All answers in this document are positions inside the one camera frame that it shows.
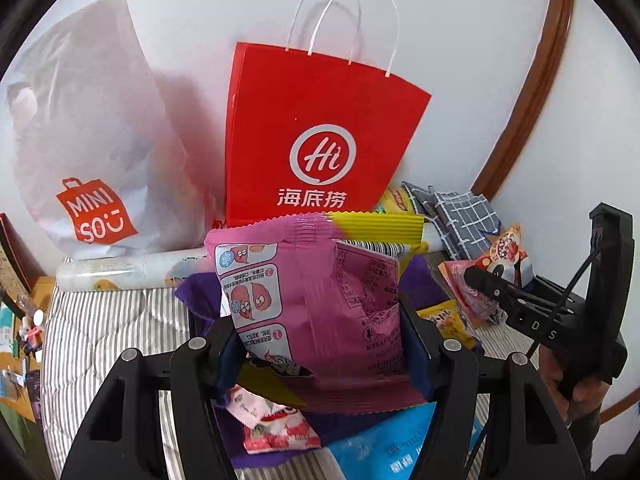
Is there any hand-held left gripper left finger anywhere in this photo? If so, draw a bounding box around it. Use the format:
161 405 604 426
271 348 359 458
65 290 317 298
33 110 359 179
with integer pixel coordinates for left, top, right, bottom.
60 310 251 480

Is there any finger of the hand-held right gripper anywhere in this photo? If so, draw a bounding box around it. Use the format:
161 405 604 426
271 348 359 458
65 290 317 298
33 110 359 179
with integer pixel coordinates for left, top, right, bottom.
520 274 556 297
462 265 532 322

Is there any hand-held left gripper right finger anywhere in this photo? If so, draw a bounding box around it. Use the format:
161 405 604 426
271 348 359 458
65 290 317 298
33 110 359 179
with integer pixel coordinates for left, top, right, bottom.
397 292 583 480

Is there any pink white snack packet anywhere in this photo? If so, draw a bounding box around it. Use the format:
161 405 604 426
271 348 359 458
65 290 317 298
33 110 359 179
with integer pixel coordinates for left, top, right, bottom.
439 224 525 330

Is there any yellow red snack packet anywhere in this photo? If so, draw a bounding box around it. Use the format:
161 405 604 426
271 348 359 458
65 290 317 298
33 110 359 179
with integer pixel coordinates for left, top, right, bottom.
417 300 476 350

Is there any large pink snack packet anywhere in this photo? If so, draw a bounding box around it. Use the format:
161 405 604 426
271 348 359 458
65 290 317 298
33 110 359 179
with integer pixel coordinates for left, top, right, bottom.
204 211 432 416

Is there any person's right hand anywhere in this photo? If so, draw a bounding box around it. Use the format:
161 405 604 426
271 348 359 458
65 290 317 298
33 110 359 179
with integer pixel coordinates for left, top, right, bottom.
539 345 603 428

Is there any purple towel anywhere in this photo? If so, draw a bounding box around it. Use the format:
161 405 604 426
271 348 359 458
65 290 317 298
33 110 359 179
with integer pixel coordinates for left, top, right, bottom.
173 255 493 471

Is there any checkered grey cloth with star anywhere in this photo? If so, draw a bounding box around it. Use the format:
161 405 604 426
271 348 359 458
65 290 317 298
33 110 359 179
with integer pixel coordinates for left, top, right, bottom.
401 181 506 261

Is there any strawberry candy packet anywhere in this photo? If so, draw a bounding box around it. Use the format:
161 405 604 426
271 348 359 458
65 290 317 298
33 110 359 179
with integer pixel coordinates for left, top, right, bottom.
225 385 321 455

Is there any blue tissue pack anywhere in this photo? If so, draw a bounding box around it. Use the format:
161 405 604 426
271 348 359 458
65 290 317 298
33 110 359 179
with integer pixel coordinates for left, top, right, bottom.
327 400 483 480

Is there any striped bed quilt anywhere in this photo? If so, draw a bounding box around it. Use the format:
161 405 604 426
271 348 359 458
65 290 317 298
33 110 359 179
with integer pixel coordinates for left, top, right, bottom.
40 280 551 480

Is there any yellow candy bag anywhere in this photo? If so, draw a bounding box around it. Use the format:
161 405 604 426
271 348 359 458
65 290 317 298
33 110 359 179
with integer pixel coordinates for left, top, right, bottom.
375 187 416 216

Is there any printed paper roll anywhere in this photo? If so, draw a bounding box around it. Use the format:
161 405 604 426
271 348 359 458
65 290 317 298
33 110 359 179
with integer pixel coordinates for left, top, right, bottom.
56 237 443 292

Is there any black phone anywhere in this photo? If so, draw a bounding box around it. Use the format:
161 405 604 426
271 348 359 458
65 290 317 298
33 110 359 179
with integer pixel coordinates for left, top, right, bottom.
25 370 45 422

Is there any wooden nightstand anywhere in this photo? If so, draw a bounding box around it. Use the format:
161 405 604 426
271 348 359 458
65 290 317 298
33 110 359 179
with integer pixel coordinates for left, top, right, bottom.
0 290 46 426

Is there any green blanket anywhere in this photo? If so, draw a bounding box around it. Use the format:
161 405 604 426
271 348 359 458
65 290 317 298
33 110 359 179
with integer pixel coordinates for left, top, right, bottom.
0 400 43 480

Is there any brown book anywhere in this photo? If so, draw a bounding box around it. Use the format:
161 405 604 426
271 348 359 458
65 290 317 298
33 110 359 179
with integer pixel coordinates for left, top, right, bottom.
0 212 31 301

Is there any red paper bag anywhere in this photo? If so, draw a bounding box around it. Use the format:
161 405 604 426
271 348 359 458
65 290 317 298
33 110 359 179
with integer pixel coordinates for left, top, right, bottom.
224 0 432 228

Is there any white plastic shopping bag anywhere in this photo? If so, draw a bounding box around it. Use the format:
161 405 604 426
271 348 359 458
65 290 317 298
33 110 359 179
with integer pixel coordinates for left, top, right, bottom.
5 0 226 261

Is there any wooden door frame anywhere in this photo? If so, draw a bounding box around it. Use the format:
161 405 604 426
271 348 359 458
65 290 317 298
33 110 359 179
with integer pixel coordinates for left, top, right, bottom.
470 0 640 426

